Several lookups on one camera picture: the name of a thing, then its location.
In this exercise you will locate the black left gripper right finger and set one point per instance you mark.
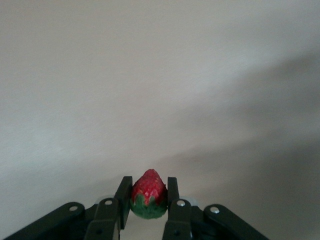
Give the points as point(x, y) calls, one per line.
point(173, 195)

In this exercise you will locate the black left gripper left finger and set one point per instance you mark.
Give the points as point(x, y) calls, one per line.
point(123, 200)

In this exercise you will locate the conical red strawberry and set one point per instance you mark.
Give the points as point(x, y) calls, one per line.
point(148, 187)

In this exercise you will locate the large table cover mat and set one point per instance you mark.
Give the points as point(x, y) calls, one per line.
point(160, 50)

